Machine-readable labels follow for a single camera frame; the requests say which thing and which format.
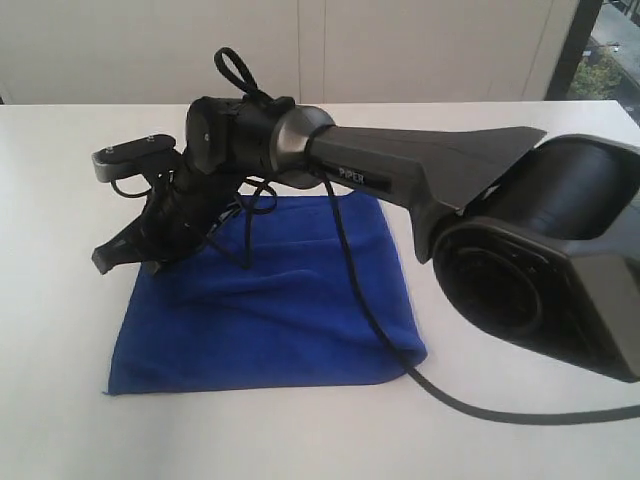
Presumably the blue microfiber cloth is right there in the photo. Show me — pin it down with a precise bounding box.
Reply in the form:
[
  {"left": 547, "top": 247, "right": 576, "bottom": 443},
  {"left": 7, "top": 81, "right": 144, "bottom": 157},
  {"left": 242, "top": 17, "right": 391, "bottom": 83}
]
[{"left": 107, "top": 196, "right": 403, "bottom": 395}]

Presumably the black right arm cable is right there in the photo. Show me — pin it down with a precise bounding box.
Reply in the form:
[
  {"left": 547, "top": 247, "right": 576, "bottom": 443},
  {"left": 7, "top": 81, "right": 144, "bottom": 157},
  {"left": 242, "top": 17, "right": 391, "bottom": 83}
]
[{"left": 213, "top": 47, "right": 640, "bottom": 427}]

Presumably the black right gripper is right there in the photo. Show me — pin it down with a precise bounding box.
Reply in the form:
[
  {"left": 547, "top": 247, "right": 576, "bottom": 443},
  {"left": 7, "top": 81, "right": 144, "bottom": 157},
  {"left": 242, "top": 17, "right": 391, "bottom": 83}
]
[{"left": 91, "top": 168, "right": 245, "bottom": 274}]

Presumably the black window frame post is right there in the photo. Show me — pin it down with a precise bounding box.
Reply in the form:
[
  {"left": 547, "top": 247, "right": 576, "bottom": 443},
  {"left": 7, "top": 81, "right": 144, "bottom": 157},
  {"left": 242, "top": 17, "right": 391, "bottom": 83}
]
[{"left": 545, "top": 0, "right": 603, "bottom": 101}]

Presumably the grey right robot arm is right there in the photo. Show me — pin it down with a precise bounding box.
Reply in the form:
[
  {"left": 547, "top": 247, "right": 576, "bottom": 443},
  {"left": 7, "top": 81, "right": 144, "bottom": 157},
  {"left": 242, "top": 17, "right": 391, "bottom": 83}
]
[{"left": 92, "top": 93, "right": 639, "bottom": 382}]

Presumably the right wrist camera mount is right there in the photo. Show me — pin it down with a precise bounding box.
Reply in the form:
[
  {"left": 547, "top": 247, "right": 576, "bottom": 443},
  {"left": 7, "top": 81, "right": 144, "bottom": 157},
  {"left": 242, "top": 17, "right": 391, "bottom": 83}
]
[{"left": 91, "top": 134, "right": 181, "bottom": 199}]

